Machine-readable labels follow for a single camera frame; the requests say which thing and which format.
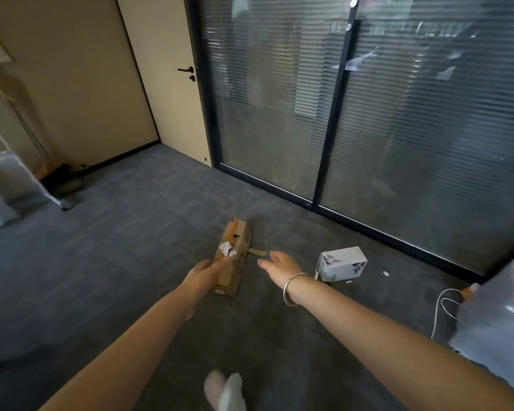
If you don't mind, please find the person's right hand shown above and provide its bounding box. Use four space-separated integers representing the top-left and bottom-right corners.
257 251 304 292

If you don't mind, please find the person's left hand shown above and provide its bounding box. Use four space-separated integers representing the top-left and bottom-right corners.
181 257 231 301

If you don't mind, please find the person's left forearm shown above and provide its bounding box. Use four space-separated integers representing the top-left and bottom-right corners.
38 289 198 411

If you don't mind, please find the person's right forearm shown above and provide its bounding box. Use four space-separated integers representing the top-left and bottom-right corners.
288 276 514 411

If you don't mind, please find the long brown cardboard box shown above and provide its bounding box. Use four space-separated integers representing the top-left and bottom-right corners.
213 221 252 297

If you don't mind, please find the white marbled box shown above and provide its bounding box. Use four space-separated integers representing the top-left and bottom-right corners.
316 247 368 283

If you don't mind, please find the person's white sock foot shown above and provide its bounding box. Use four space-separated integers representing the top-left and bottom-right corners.
204 370 246 411

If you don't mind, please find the black stand base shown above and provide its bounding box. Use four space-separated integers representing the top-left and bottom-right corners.
40 163 85 211

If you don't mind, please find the beige door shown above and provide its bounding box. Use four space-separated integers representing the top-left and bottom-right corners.
115 0 213 168

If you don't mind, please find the glass partition with blinds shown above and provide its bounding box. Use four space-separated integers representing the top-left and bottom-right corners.
184 0 514 284

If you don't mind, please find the translucent white plastic bag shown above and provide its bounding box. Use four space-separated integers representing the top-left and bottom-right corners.
449 259 514 396

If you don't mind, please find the thin metal floor stand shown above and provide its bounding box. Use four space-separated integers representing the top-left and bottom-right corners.
0 76 53 167

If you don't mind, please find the silver bangle bracelet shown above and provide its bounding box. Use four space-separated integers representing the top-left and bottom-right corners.
283 273 312 307

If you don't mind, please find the white cable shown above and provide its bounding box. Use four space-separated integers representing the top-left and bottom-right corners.
430 288 467 339

